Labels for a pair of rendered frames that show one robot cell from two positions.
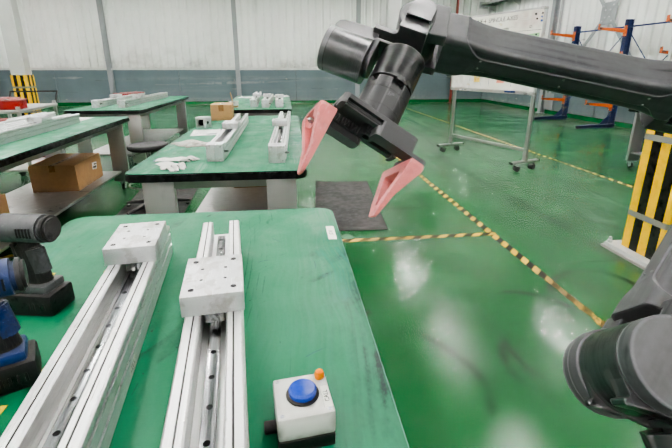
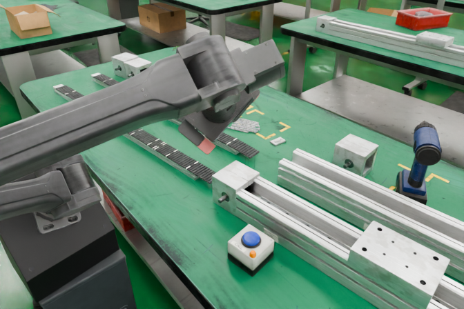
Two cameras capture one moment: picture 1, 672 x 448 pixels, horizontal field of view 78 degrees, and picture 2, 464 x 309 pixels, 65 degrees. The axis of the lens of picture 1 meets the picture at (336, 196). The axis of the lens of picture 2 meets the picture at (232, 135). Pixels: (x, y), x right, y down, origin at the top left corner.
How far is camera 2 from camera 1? 102 cm
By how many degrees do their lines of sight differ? 121
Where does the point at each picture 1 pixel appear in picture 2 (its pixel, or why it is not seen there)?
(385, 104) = not seen: hidden behind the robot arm
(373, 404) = (223, 293)
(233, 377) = (285, 217)
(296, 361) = (298, 297)
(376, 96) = not seen: hidden behind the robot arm
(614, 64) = not seen: outside the picture
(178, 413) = (285, 194)
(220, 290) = (363, 240)
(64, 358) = (370, 185)
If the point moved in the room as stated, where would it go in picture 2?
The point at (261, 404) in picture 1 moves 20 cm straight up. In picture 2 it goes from (284, 256) to (291, 193)
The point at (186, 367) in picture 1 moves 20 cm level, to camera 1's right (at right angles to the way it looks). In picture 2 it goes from (313, 210) to (248, 245)
